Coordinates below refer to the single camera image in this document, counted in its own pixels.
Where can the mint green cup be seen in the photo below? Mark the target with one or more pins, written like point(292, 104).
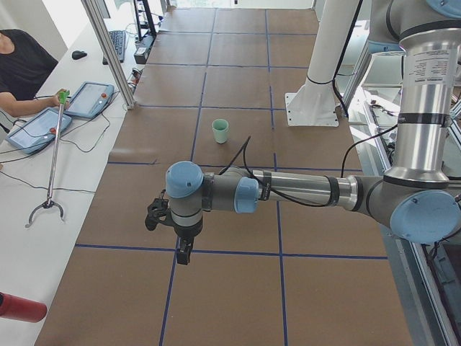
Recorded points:
point(220, 128)

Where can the person's forearm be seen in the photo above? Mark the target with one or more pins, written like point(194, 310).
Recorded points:
point(18, 108)

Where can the black computer mouse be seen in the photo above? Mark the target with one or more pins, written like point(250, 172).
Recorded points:
point(78, 54)

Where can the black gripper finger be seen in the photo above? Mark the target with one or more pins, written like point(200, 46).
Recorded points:
point(183, 252)

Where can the silver grabber reaching tool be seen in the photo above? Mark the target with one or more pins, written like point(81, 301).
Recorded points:
point(49, 203)

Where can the person's hand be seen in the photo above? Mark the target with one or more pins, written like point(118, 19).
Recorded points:
point(55, 100)

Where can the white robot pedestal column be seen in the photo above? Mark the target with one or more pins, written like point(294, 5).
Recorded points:
point(314, 103)

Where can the person in black shirt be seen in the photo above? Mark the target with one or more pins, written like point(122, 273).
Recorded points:
point(25, 64)

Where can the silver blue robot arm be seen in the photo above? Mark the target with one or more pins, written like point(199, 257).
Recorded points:
point(412, 198)

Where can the blue teach pendant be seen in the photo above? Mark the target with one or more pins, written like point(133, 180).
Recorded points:
point(89, 100)
point(36, 133)

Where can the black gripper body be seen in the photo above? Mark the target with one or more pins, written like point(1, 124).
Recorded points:
point(185, 236)

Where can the black keyboard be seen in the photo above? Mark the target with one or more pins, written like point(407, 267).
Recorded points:
point(118, 38)

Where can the near blue teach pendant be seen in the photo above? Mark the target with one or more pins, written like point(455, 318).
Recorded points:
point(36, 133)

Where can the aluminium frame post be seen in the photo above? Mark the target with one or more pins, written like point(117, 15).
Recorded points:
point(105, 42)

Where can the red cylinder bottle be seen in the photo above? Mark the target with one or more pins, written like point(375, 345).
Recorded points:
point(22, 309)

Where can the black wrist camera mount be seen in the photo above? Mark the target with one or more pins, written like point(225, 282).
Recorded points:
point(158, 212)

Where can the far blue teach pendant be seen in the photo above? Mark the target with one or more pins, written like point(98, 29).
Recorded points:
point(89, 100)

